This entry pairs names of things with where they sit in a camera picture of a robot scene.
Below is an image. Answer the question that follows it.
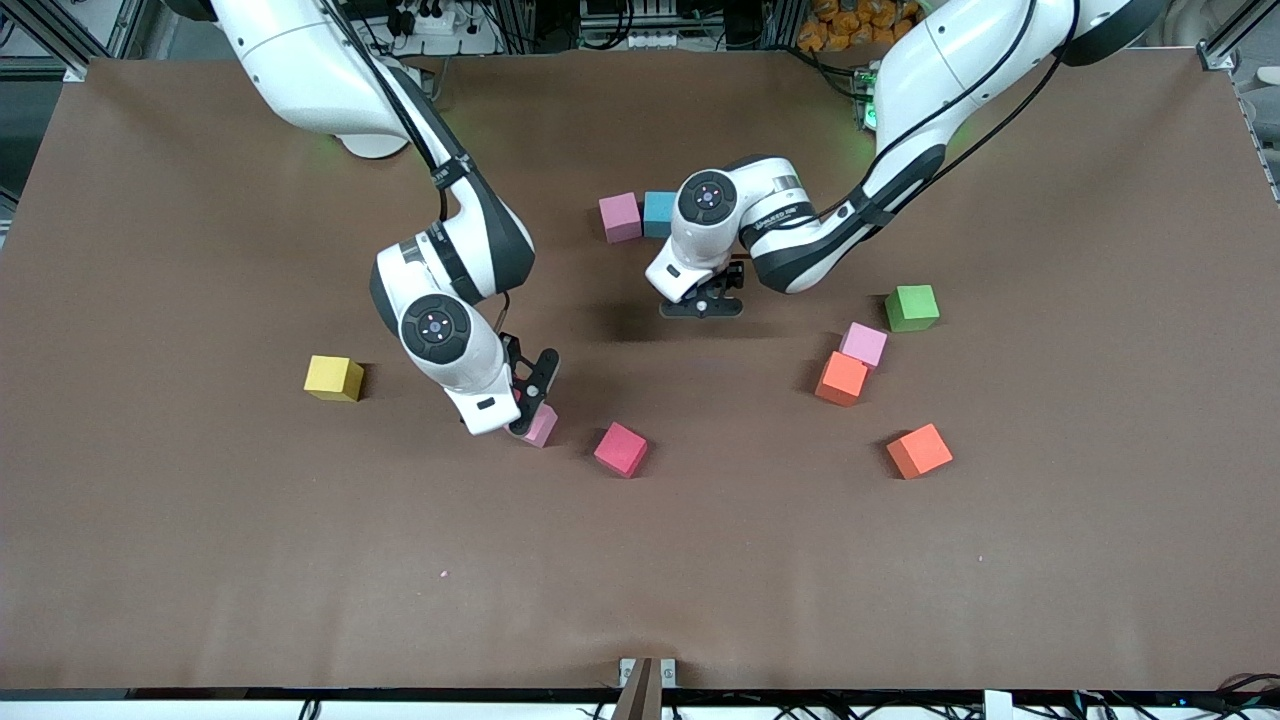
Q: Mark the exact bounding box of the orange foam cube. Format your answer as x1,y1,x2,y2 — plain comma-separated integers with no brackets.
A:
886,423,954,480
814,351,869,407

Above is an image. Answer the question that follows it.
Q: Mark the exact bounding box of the blue foam cube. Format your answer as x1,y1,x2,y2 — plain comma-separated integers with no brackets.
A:
643,192,683,239

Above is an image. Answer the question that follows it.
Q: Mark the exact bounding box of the green foam cube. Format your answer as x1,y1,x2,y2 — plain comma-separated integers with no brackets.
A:
884,284,941,333

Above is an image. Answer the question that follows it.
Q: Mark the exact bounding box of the yellow foam cube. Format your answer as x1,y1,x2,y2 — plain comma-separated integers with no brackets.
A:
303,355,365,403

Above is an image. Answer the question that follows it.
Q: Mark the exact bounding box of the silver equipment box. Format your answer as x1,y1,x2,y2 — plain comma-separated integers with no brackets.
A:
580,0,701,51

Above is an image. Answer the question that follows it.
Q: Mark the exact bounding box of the orange snack bag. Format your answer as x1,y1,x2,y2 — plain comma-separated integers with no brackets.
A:
797,0,921,53

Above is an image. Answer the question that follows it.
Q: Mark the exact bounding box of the white power strip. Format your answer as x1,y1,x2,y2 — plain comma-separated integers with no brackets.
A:
385,0,501,56

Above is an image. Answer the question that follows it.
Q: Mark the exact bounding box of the small metal bracket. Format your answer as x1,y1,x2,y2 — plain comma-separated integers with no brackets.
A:
619,657,678,689

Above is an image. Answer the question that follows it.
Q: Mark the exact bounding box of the aluminium frame profile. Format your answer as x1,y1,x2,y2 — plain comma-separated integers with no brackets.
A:
0,0,146,81
1198,0,1280,71

